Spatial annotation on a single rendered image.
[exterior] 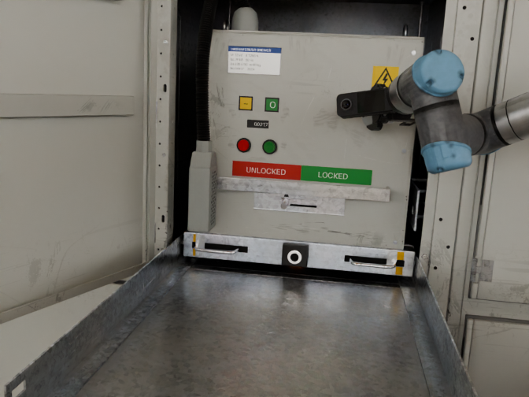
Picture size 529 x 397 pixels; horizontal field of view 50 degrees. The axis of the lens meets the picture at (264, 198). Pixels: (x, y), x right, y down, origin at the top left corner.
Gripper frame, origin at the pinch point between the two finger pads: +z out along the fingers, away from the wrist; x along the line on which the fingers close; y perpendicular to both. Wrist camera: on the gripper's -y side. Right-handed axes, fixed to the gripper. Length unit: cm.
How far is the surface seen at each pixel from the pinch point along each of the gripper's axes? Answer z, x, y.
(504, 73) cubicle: -13.8, 6.8, 24.9
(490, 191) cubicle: -7.4, -16.3, 25.2
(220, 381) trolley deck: -34, -48, -32
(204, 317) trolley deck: -11, -42, -34
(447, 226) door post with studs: -1.5, -23.7, 18.4
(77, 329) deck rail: -31, -41, -53
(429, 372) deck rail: -33, -47, 0
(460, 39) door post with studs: -11.4, 14.2, 17.0
